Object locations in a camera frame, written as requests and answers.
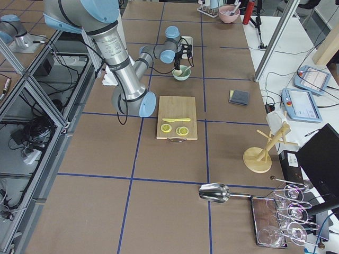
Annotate aluminium frame post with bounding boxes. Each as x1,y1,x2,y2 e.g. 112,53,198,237
254,0,300,83

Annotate yellow plastic knife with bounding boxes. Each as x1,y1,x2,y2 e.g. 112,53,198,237
162,118,191,123

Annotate wine glass rack tray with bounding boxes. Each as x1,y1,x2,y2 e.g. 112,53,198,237
250,196,288,249

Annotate lemon slice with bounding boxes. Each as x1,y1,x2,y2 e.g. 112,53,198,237
160,123,172,133

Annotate stacked lemon slices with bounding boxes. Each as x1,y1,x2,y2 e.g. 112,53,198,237
175,126,189,136

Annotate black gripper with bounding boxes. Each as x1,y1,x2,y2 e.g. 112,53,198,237
174,45,193,70

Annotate light green bowl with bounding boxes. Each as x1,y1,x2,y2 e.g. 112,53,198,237
172,65,191,81

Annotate black monitor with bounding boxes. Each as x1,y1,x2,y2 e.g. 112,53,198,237
297,123,338,198

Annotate white wire cup rack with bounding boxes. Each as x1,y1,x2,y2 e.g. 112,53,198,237
197,0,219,18

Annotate wooden mug tree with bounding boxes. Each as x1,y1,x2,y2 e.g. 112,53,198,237
243,121,298,174

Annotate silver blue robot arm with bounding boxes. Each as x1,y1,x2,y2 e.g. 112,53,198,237
44,0,192,117

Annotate lower blue teach pendant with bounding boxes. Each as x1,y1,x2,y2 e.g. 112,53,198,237
281,88,323,123

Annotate white bear tray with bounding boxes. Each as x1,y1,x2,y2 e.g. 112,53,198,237
181,35,193,59

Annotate blue teach pendant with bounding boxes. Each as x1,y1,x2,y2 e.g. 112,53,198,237
294,65,331,96
281,88,323,123

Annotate steel scoop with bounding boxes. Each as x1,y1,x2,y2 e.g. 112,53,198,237
199,183,251,203

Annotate grey yellow folded cloth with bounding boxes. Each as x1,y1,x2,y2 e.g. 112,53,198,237
229,89,249,106

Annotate upper blue teach pendant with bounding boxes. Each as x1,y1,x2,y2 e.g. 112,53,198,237
294,65,331,96

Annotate bamboo cutting board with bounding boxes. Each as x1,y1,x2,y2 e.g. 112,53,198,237
156,96,198,140

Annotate red bottle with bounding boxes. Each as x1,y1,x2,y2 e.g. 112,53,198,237
243,0,255,25

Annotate pink bowl with ice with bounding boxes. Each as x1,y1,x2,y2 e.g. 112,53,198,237
218,5,240,24

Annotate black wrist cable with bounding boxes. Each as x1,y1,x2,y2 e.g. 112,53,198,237
152,37,194,75

